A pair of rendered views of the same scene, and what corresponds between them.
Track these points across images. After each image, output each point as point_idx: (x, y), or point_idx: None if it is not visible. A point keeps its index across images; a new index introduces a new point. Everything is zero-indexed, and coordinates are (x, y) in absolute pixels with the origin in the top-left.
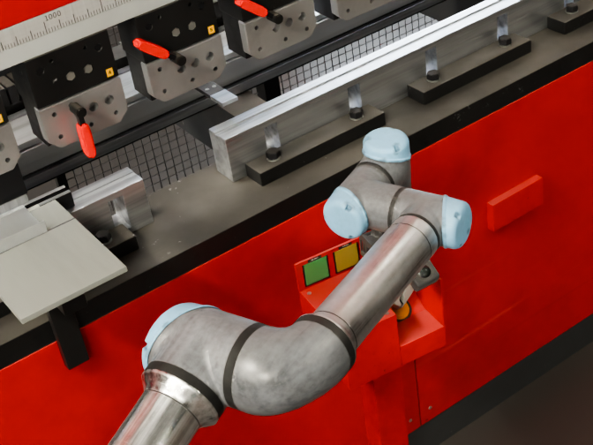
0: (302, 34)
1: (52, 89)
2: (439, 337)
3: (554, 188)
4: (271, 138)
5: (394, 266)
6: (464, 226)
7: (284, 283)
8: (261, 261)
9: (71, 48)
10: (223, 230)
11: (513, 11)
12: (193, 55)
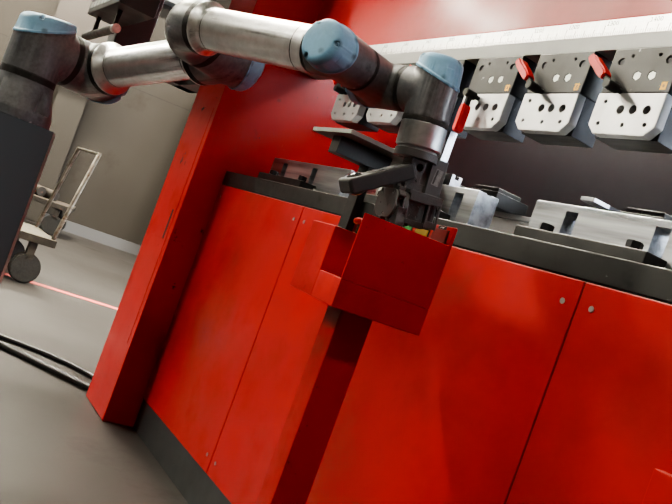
0: (637, 128)
1: (478, 83)
2: (333, 289)
3: None
4: None
5: (265, 18)
6: (319, 39)
7: (442, 318)
8: (444, 275)
9: (501, 59)
10: (444, 219)
11: None
12: (553, 101)
